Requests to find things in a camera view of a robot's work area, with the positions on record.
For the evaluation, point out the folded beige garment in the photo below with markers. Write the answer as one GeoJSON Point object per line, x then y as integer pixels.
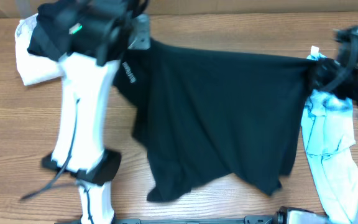
{"type": "Point", "coordinates": [32, 69]}

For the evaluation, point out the black t-shirt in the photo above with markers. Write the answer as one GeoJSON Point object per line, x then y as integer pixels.
{"type": "Point", "coordinates": [202, 115]}

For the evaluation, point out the light blue t-shirt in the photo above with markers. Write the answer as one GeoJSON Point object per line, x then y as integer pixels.
{"type": "Point", "coordinates": [328, 133]}

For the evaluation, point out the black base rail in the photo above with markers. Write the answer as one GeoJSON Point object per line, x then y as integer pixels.
{"type": "Point", "coordinates": [249, 219]}

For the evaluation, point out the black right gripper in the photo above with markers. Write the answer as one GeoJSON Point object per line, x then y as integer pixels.
{"type": "Point", "coordinates": [321, 71]}

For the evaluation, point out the folded black garment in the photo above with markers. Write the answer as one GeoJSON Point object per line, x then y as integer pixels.
{"type": "Point", "coordinates": [48, 38]}

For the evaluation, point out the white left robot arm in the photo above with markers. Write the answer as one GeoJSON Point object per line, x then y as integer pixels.
{"type": "Point", "coordinates": [95, 35]}

